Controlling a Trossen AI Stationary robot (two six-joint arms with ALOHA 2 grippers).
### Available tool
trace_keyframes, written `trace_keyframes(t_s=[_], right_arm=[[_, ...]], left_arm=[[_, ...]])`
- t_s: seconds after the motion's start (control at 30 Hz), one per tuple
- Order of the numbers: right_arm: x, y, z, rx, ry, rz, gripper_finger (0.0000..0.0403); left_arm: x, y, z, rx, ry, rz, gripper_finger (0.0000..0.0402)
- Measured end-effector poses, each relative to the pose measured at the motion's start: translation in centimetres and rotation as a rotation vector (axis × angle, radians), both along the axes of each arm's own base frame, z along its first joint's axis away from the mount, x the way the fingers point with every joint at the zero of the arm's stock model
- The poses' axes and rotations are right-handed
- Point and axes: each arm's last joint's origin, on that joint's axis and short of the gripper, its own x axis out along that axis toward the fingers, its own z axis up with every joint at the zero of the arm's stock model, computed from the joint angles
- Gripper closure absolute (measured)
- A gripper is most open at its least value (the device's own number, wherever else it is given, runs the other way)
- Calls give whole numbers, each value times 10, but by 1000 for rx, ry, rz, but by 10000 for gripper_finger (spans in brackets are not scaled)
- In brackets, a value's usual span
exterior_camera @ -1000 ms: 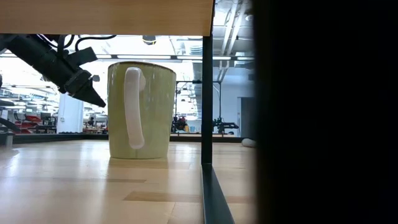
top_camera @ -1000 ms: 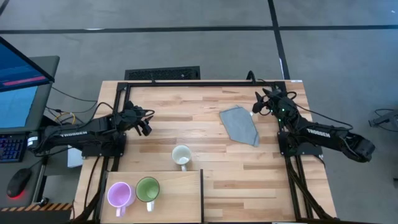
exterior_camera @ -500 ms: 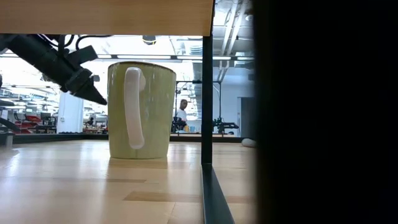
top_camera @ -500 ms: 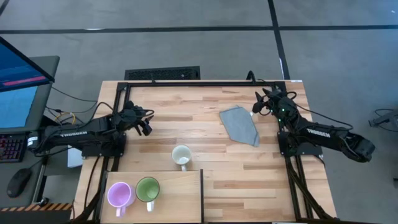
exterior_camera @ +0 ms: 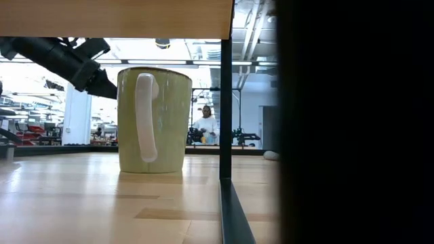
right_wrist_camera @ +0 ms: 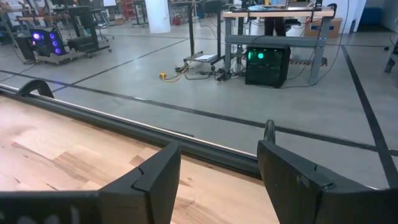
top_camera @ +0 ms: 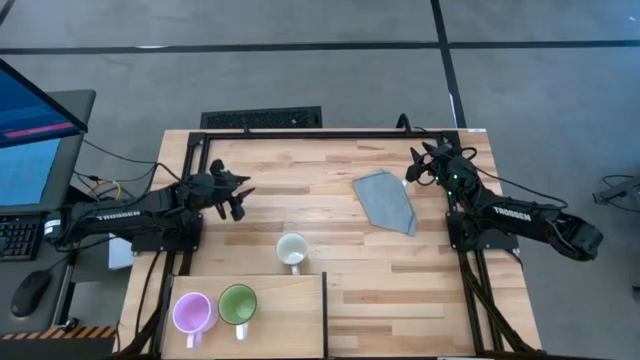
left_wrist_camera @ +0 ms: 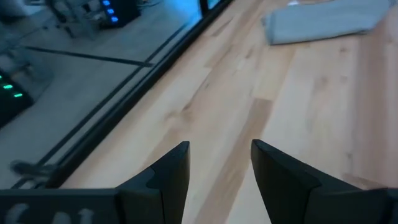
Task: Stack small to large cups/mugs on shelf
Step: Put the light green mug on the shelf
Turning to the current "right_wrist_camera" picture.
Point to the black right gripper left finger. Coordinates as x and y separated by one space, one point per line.
149 193

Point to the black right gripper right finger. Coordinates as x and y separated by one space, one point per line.
304 196

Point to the black computer tower green lights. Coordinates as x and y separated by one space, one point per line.
267 67

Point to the black rolling pole stand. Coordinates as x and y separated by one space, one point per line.
203 57

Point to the cardboard box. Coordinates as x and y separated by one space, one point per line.
323 28

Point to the person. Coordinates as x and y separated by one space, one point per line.
275 26

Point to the white building pillar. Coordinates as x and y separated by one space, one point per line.
158 17

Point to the black computer tower purple lights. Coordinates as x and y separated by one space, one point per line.
46 42

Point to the black metal table frame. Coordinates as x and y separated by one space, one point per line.
124 127

